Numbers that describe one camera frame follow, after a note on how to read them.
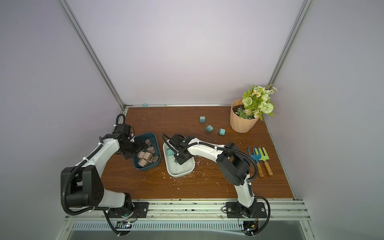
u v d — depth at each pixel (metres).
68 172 0.43
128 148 0.74
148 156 0.87
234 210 0.73
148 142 0.94
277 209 0.74
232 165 0.48
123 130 0.71
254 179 0.46
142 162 0.87
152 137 0.96
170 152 0.91
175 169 0.87
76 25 0.77
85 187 0.43
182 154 0.62
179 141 0.70
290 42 0.83
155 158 0.87
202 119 1.10
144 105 1.26
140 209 0.74
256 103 0.84
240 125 0.96
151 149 0.92
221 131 1.02
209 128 1.03
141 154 0.90
